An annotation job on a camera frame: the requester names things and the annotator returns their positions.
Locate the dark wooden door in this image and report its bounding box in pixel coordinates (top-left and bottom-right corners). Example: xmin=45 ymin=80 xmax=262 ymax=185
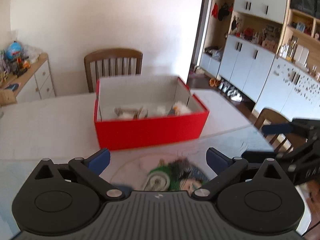
xmin=191 ymin=0 xmax=213 ymax=67

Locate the red cardboard box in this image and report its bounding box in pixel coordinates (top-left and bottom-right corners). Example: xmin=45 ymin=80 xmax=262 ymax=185
xmin=94 ymin=75 xmax=210 ymax=151

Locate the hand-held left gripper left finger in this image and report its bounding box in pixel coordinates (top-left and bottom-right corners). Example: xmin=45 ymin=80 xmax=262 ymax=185
xmin=30 ymin=148 xmax=125 ymax=200

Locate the white green face pouch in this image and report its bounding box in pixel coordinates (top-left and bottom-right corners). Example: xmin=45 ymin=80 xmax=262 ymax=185
xmin=179 ymin=179 xmax=203 ymax=193

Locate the blue globe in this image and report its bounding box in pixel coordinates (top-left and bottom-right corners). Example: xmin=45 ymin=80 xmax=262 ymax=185
xmin=6 ymin=41 xmax=24 ymax=61

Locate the wooden chair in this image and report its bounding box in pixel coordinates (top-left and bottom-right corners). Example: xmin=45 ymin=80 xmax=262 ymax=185
xmin=254 ymin=108 xmax=300 ymax=153
xmin=84 ymin=48 xmax=143 ymax=93

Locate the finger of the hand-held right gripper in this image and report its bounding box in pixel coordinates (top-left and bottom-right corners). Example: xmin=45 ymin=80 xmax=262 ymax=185
xmin=262 ymin=119 xmax=320 ymax=139
xmin=242 ymin=140 xmax=318 ymax=163

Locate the black hanging bag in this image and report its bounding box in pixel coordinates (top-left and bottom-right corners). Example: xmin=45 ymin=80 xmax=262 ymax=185
xmin=218 ymin=3 xmax=230 ymax=22

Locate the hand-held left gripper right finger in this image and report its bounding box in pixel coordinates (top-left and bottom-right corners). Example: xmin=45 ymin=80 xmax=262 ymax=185
xmin=191 ymin=147 xmax=288 ymax=200

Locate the silver foil packet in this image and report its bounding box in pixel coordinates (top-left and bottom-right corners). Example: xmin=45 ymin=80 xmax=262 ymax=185
xmin=115 ymin=106 xmax=148 ymax=119

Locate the clear plastic bag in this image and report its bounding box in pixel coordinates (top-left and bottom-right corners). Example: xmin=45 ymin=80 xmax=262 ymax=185
xmin=24 ymin=44 xmax=42 ymax=63

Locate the row of shoes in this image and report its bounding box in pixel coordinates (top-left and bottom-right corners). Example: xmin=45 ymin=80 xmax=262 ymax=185
xmin=219 ymin=80 xmax=243 ymax=102

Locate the grey white packet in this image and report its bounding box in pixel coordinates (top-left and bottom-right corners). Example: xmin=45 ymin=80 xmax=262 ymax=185
xmin=167 ymin=101 xmax=192 ymax=115

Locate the white drawer cabinet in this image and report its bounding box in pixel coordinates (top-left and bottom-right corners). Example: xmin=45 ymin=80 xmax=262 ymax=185
xmin=0 ymin=52 xmax=56 ymax=105

